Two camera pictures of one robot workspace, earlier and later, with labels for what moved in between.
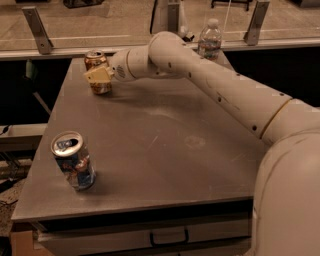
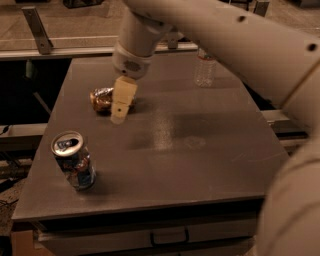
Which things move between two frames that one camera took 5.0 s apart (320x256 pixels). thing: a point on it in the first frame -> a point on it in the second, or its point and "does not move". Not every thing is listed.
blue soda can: [73, 158] does not move
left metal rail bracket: [38, 30] does not move
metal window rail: [70, 52] does not move
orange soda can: [94, 59] -> [102, 100]
